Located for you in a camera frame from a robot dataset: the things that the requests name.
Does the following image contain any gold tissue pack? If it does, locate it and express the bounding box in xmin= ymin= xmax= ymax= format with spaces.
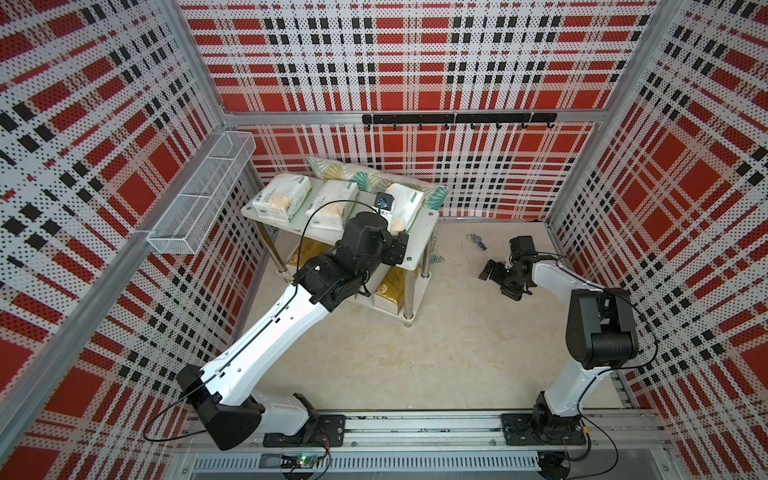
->
xmin=373 ymin=266 xmax=414 ymax=318
xmin=288 ymin=238 xmax=332 ymax=270

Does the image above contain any white tissue pack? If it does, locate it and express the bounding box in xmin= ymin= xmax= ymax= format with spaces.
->
xmin=381 ymin=183 xmax=424 ymax=236
xmin=250 ymin=173 xmax=312 ymax=222
xmin=306 ymin=180 xmax=359 ymax=231

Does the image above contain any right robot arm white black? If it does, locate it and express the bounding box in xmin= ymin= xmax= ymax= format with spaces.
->
xmin=479 ymin=257 xmax=639 ymax=446

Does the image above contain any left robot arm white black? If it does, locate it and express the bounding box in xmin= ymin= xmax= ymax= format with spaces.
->
xmin=177 ymin=211 xmax=409 ymax=451

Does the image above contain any white two-tier shelf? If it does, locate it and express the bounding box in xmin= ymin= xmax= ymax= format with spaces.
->
xmin=241 ymin=178 xmax=439 ymax=326

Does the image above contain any small floor debris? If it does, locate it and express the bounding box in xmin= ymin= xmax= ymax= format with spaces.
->
xmin=467 ymin=233 xmax=487 ymax=251

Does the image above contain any geometric patterned pillow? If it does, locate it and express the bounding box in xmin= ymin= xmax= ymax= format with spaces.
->
xmin=306 ymin=156 xmax=450 ymax=210

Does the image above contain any small green circuit board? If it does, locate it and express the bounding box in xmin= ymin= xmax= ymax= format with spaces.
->
xmin=280 ymin=454 xmax=324 ymax=471

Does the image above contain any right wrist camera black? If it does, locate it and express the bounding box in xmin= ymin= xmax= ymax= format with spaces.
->
xmin=508 ymin=235 xmax=538 ymax=264

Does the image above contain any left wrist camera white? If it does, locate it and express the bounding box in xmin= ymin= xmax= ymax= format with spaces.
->
xmin=373 ymin=192 xmax=394 ymax=216

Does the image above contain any black wall hook rail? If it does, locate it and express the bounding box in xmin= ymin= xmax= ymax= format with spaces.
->
xmin=361 ymin=112 xmax=558 ymax=127

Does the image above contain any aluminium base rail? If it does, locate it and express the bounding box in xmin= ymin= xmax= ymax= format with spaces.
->
xmin=168 ymin=409 xmax=687 ymax=479

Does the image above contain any white wire mesh basket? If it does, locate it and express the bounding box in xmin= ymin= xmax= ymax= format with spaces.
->
xmin=147 ymin=131 xmax=255 ymax=255

